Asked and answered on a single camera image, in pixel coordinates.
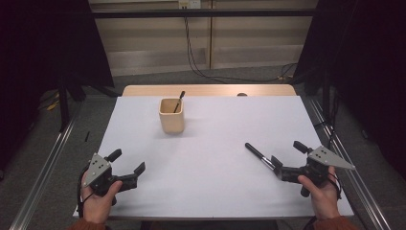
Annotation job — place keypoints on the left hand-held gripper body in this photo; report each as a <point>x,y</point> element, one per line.
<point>99,174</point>

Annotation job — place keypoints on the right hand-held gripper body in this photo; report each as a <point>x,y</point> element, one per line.
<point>319,163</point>

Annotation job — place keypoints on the large black makeup brush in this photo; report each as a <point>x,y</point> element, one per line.
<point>257,152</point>

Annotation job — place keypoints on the beige square holder cup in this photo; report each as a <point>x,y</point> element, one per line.
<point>172,123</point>

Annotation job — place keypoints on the black pen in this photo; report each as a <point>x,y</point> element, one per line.
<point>178,102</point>

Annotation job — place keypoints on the person's left hand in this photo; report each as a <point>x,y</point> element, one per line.
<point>95,207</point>

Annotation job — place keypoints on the person's right hand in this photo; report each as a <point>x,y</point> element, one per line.
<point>324,201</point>

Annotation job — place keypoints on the small black floor object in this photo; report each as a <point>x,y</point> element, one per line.
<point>87,136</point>

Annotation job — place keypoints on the white table mat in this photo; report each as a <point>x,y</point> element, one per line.
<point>207,179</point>

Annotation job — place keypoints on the black metal stand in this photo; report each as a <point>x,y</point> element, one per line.
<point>63,108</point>

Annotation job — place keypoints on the dark round table object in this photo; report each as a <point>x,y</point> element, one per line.
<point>242,94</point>

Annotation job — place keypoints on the wooden table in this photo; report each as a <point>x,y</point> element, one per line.
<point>207,90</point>

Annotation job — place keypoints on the black curtain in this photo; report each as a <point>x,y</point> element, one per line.
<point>38,48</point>
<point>367,48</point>

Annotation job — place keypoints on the black horizontal bar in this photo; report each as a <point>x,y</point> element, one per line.
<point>223,13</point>

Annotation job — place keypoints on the metal floor rail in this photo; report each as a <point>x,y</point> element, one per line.
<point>41,179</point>
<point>360,191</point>

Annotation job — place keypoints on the white wall socket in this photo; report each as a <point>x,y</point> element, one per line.
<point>190,4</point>

